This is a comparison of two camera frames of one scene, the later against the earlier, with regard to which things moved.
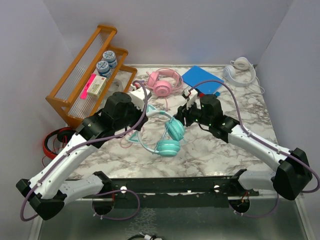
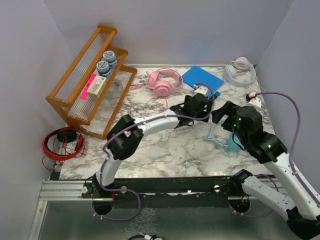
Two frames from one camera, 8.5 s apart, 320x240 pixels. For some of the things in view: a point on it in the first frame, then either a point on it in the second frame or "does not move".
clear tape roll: x=115 y=85 does not move
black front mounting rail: x=177 y=193 does not move
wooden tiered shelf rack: x=95 y=71 does not move
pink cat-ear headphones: x=163 y=81 does not move
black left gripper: x=145 y=120 → x=203 y=113
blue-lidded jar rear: x=110 y=56 does not move
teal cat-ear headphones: x=169 y=147 → x=221 y=137
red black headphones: x=55 y=140 does not move
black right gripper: x=182 y=112 → x=218 y=114
